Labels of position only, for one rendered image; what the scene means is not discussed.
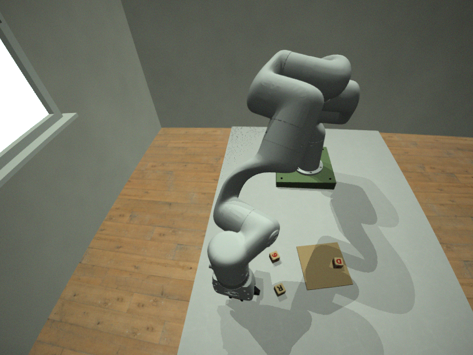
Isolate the tan flat mat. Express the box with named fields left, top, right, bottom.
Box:
left=296, top=242, right=353, bottom=290

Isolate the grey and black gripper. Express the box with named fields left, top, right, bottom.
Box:
left=212, top=268, right=260, bottom=301

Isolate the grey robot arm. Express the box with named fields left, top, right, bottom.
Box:
left=207, top=50, right=360, bottom=289

